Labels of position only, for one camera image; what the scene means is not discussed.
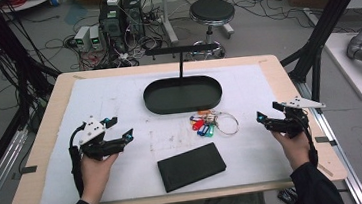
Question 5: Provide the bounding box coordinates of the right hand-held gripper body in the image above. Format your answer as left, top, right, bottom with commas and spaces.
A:
263, 92, 330, 142

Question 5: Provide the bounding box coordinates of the black round stool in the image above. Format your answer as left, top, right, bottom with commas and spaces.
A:
182, 0, 240, 62

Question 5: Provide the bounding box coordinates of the black oval tray with hanger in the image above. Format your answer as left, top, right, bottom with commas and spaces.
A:
138, 42, 225, 117

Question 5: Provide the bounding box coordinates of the person's right hand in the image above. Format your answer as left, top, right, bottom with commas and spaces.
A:
270, 126, 314, 173

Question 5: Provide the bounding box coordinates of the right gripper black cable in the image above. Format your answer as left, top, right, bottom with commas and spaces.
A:
299, 112, 320, 168

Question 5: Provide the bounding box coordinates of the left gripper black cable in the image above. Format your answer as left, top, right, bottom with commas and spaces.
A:
66, 122, 94, 199

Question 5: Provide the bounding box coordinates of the white table mat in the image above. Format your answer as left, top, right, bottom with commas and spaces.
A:
26, 59, 293, 204

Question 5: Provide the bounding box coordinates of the black frame post with cables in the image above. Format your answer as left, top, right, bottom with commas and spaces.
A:
0, 0, 68, 133

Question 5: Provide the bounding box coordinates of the key ring with coloured tags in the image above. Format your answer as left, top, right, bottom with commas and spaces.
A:
188, 107, 240, 140

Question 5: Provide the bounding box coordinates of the black foot pedal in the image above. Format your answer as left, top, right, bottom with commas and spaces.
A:
276, 186, 300, 204

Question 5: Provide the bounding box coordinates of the black computer tower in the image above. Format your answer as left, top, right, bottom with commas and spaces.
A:
96, 1, 129, 54
122, 0, 147, 42

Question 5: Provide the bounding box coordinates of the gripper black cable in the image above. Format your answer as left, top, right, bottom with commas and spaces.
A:
299, 112, 320, 168
66, 122, 94, 199

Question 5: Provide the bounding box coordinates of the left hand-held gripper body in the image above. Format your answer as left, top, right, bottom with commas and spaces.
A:
75, 113, 127, 164

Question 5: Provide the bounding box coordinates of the black tape strip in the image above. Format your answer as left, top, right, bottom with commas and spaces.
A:
20, 165, 39, 176
314, 134, 338, 148

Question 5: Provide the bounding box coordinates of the black wallet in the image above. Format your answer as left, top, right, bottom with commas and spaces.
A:
155, 140, 229, 194

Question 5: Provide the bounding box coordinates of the person's left hand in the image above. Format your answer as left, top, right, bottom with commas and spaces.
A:
79, 150, 124, 197

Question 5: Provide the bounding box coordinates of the white platform board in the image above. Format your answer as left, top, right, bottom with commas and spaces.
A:
322, 29, 362, 107

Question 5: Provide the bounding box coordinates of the white power supply unit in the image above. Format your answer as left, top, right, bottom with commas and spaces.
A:
72, 25, 94, 54
88, 24, 105, 52

